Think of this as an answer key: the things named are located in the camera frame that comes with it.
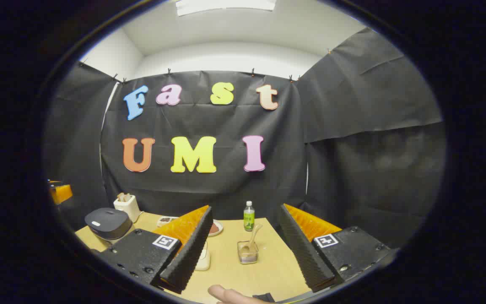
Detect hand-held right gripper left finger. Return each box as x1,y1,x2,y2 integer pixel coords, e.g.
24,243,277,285
97,206,214,295

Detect green tea bottle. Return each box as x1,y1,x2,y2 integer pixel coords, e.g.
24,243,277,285
243,201,255,232

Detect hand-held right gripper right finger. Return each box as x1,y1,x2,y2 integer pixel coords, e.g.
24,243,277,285
278,204,397,293

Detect black backdrop cloth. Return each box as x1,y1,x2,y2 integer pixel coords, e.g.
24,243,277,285
43,27,446,250

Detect metal wire chopstick holder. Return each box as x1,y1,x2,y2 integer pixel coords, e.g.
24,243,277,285
237,240,259,265

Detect cream toaster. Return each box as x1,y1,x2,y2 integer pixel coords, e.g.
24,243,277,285
113,193,141,223

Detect grey rice cooker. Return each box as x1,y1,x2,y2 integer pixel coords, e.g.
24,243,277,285
84,207,135,243

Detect clear box of white rice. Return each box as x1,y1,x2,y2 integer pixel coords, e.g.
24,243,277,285
195,241,211,271

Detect wooden spoon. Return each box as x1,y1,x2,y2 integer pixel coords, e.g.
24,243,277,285
243,224,263,256

